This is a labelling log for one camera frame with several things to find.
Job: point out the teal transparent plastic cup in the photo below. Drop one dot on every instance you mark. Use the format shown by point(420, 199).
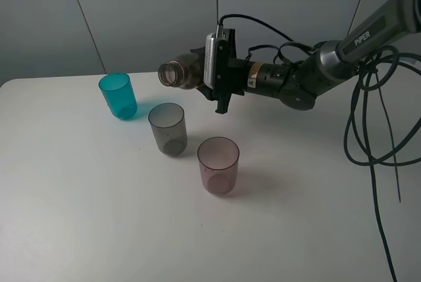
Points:
point(119, 95)

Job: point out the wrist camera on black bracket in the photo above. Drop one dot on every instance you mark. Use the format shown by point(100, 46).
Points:
point(210, 55)

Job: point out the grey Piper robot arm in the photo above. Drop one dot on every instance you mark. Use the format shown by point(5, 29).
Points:
point(298, 84)

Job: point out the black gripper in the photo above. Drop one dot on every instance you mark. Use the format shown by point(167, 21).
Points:
point(230, 78)

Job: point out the brown transparent plastic bottle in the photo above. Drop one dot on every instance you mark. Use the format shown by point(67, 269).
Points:
point(184, 72)

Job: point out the grey transparent plastic cup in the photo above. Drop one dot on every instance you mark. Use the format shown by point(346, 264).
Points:
point(168, 125)

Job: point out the pink transparent plastic cup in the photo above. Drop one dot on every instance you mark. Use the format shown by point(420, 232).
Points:
point(218, 163)

